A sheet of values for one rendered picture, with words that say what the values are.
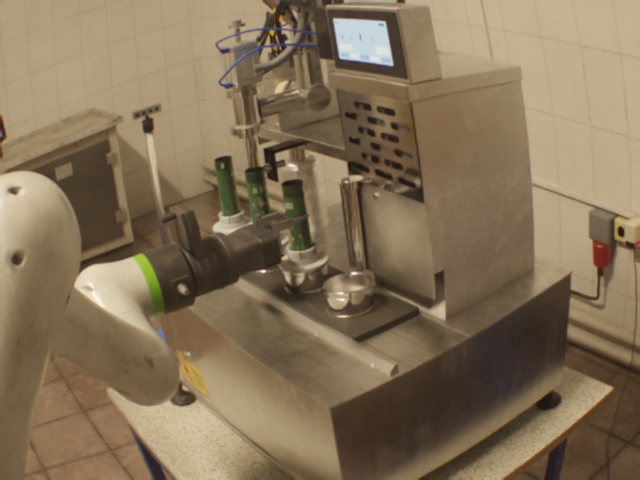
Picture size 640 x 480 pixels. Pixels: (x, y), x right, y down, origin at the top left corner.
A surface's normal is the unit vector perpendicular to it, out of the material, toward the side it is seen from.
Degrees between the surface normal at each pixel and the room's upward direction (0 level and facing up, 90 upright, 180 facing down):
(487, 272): 90
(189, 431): 0
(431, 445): 90
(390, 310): 0
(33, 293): 84
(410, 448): 90
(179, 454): 0
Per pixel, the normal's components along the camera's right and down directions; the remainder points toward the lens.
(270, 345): -0.13, -0.92
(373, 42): -0.83, 0.30
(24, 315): 0.69, 0.00
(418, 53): 0.54, 0.24
